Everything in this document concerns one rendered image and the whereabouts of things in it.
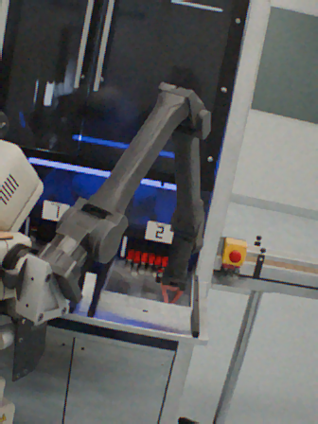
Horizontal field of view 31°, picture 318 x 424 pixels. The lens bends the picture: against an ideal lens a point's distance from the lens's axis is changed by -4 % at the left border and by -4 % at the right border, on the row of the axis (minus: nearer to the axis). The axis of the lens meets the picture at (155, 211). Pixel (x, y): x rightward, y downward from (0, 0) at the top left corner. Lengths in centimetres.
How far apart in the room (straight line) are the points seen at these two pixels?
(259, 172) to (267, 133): 44
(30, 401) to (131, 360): 44
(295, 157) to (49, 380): 490
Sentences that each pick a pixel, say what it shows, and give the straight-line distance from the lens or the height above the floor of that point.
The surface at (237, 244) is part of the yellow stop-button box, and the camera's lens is 191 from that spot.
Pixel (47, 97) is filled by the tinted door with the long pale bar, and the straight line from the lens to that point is 187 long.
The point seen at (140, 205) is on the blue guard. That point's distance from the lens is 188.
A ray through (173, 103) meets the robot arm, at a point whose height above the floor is 149.
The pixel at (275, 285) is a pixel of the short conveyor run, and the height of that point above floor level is 87.
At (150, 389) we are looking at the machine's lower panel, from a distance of 216.
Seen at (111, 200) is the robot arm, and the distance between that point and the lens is 112.
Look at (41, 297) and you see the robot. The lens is 101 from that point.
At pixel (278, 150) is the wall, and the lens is 658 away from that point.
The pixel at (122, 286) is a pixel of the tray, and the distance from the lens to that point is 180.
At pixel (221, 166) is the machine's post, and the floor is 127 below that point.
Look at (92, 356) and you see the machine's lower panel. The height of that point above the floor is 52.
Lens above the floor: 162
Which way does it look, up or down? 17 degrees down
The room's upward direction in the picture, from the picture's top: 11 degrees clockwise
